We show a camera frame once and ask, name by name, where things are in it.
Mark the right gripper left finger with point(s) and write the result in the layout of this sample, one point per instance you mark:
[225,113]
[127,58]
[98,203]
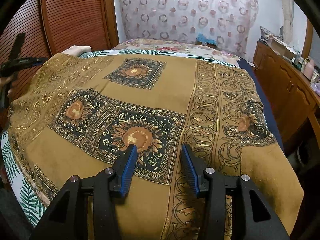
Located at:
[67,215]

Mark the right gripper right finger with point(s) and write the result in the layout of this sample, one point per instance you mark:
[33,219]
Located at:
[252,216]

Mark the beige plain cloth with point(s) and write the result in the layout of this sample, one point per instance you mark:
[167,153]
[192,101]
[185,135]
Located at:
[77,50]

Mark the gold sunflower patterned cloth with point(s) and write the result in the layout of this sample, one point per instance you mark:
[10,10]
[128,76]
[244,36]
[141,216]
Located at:
[79,115]

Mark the left hand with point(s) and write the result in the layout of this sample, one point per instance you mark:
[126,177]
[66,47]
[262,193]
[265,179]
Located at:
[11,83]

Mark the palm leaf print cloth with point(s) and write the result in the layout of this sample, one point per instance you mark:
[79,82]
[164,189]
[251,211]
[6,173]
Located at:
[26,196]

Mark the brown louvered wardrobe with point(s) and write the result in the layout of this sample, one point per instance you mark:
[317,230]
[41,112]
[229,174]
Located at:
[52,26]

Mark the dark blue mattress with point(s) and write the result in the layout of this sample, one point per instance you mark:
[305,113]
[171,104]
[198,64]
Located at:
[270,120]

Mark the wooden side cabinet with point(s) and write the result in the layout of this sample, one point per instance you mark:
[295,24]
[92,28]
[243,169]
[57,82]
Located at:
[294,105]

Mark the purple tissue pack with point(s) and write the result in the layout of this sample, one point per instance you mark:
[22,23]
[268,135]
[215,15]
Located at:
[316,87]

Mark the pink thermos bottle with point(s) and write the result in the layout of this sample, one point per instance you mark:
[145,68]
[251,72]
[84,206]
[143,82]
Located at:
[308,68]

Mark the open cardboard box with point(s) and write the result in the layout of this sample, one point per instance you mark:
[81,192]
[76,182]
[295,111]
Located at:
[281,48]

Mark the circle patterned sheer curtain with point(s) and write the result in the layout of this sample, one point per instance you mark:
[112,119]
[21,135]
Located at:
[226,22]

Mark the floral bed blanket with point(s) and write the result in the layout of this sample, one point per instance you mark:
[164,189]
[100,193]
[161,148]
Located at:
[183,49]

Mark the patterned cushion on cabinet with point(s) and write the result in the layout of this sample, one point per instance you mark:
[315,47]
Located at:
[265,34]

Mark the cardboard box with blue cloth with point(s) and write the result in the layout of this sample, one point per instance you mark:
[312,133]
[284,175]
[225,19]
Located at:
[203,40]

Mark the tied beige drape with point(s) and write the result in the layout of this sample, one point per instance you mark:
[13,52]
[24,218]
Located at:
[288,13]

